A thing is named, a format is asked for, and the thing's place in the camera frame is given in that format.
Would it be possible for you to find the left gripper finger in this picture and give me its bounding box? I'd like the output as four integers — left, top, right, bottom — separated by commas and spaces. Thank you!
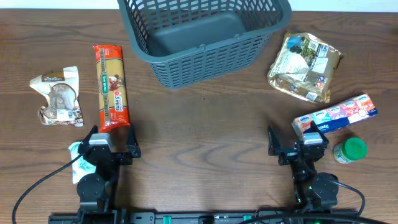
126, 124, 139, 149
81, 125, 98, 145

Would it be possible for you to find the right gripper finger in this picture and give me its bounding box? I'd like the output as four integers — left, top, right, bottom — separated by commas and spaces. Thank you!
267, 126, 281, 156
310, 121, 325, 137

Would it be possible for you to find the orange spaghetti packet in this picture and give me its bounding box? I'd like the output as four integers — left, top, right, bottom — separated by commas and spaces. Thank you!
93, 45, 130, 133

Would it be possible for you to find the green lid jar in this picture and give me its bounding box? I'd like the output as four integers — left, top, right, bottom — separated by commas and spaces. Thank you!
333, 138, 368, 164

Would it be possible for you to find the Kleenex tissue multipack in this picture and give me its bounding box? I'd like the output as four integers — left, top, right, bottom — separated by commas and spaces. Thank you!
292, 94, 378, 139

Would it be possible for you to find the white brown nuts bag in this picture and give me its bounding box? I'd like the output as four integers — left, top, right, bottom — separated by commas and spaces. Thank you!
30, 66, 84, 127

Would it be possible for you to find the gold foil snack bag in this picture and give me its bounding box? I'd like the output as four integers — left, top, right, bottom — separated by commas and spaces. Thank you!
267, 32, 343, 103

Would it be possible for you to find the grey plastic basket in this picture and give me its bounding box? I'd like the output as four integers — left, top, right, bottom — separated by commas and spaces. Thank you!
118, 0, 292, 89

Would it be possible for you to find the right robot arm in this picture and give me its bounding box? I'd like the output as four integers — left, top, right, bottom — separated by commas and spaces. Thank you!
267, 121, 338, 213

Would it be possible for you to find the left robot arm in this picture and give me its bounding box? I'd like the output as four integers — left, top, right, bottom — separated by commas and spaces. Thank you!
76, 124, 141, 224

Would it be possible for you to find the teal white small sachet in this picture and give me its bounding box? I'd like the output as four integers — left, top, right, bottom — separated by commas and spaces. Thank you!
68, 142, 96, 184

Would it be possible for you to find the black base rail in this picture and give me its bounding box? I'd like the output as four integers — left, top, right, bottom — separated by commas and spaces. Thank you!
48, 210, 361, 224

